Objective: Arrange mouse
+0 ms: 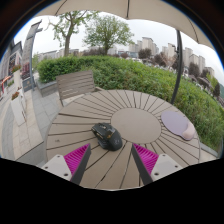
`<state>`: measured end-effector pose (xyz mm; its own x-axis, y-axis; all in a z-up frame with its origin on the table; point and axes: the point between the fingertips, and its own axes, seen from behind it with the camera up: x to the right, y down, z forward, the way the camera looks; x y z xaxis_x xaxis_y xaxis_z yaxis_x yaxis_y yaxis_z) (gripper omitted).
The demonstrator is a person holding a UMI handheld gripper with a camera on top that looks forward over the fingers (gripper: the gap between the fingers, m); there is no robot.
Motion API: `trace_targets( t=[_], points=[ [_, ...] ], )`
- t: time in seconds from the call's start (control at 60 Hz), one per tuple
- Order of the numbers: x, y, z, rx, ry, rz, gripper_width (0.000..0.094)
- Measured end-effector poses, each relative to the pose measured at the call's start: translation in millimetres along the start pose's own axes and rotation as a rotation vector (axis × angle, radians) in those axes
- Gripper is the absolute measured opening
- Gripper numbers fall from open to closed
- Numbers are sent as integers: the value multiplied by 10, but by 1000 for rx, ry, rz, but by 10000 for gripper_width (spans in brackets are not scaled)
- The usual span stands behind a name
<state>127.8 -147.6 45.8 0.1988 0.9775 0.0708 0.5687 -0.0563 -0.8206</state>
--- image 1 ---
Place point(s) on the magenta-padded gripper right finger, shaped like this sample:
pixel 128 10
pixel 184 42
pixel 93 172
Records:
pixel 148 159

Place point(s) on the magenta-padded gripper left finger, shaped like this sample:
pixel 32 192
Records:
pixel 76 160

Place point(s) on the black computer mouse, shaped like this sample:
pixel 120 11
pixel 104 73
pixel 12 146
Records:
pixel 107 136

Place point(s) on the lilac mouse pad with wrist rest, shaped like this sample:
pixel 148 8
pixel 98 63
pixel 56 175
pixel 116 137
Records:
pixel 176 124

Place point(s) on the grey slatted outdoor chair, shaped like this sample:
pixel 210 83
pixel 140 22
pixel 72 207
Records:
pixel 75 84

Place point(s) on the white flower planter box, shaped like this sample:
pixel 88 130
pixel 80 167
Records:
pixel 18 108

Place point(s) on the dark curved parasol pole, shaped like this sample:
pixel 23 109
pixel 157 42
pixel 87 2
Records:
pixel 179 66

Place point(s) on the distant apartment buildings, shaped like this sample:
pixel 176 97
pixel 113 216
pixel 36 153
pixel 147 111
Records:
pixel 146 44

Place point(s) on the tall grey sign pillar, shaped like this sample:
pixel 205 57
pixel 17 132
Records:
pixel 29 50

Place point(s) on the thin sparse-leaved tree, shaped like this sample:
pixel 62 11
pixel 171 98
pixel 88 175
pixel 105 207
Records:
pixel 68 36

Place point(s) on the round leafy tree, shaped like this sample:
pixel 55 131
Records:
pixel 106 31

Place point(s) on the beige parasol canopy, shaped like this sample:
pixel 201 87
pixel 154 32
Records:
pixel 110 9

